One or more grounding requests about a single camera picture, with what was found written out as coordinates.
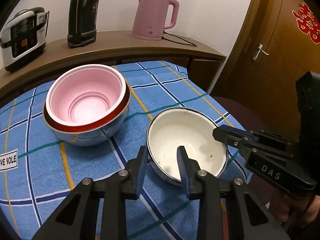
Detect dark round stool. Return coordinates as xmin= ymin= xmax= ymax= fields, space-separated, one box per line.
xmin=212 ymin=96 xmax=300 ymax=140

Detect person's right hand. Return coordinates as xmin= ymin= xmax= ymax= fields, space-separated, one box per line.
xmin=279 ymin=194 xmax=320 ymax=225

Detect white enamel bowl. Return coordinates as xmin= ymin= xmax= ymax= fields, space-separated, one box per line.
xmin=146 ymin=108 xmax=229 ymax=186

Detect white rice cooker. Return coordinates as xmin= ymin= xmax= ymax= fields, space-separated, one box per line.
xmin=0 ymin=7 xmax=50 ymax=73

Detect red paper decoration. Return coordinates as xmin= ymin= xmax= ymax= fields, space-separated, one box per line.
xmin=292 ymin=2 xmax=320 ymax=45

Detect silver door handle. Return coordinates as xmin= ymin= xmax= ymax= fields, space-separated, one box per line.
xmin=252 ymin=43 xmax=270 ymax=61

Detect brown wooden cabinet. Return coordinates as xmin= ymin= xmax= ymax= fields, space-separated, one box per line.
xmin=0 ymin=30 xmax=227 ymax=100

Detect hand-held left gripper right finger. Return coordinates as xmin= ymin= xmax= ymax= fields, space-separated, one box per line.
xmin=176 ymin=146 xmax=292 ymax=240

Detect red-rimmed steel bowl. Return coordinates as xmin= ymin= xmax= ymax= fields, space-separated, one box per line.
xmin=43 ymin=80 xmax=131 ymax=147

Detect pink plastic bowl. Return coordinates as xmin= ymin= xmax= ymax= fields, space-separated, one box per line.
xmin=46 ymin=65 xmax=127 ymax=127

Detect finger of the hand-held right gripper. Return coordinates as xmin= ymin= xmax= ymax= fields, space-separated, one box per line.
xmin=212 ymin=127 xmax=252 ymax=151
xmin=219 ymin=124 xmax=258 ymax=141

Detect pink electric kettle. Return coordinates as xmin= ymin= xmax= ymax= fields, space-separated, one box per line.
xmin=131 ymin=0 xmax=180 ymax=41

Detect wooden door with red decoration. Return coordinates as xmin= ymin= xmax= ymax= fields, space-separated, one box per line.
xmin=207 ymin=0 xmax=320 ymax=105

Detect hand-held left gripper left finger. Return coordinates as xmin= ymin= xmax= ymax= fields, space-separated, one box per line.
xmin=32 ymin=145 xmax=148 ymax=240

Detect blue checked cloth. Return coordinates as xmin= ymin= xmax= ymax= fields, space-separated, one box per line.
xmin=0 ymin=60 xmax=275 ymax=240

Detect black kettle cable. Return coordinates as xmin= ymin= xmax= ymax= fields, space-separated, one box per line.
xmin=162 ymin=30 xmax=198 ymax=47

